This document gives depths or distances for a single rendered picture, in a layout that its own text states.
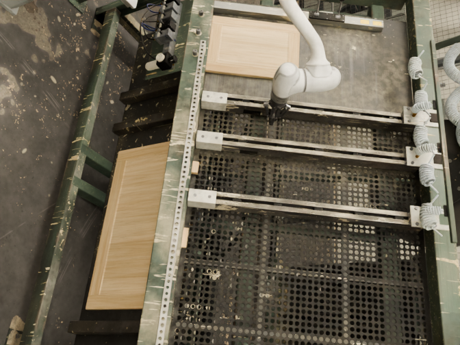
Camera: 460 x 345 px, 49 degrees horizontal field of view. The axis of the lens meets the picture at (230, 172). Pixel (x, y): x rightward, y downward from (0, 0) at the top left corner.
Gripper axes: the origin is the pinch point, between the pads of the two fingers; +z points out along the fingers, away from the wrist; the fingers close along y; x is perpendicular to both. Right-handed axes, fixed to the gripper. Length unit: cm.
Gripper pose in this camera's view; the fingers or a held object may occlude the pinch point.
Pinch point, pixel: (272, 119)
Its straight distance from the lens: 247.0
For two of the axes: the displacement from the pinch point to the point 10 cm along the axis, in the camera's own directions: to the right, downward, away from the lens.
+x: 1.0, -9.0, 4.2
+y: 9.9, 1.3, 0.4
